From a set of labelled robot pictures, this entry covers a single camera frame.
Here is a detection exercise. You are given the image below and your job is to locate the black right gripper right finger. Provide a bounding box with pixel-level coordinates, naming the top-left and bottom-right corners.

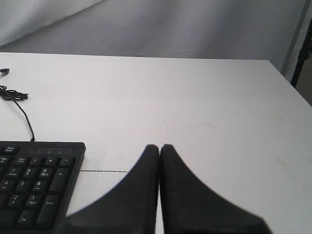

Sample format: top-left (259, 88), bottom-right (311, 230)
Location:
top-left (159, 144), bottom-right (272, 234)

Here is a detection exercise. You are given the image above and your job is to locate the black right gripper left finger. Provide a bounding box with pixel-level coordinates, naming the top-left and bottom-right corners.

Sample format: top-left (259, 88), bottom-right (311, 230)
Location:
top-left (65, 145), bottom-right (159, 234)

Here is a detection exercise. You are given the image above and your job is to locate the black acer keyboard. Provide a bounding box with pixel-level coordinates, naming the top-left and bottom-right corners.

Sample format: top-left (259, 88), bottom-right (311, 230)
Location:
top-left (0, 141), bottom-right (86, 234)

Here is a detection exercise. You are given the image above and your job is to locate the grey backdrop cloth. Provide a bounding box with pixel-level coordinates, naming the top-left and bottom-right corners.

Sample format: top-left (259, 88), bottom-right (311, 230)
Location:
top-left (0, 0), bottom-right (312, 79)

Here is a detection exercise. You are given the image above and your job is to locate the black keyboard usb cable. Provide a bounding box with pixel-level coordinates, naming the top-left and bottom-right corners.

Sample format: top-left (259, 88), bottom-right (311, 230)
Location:
top-left (0, 68), bottom-right (36, 142)

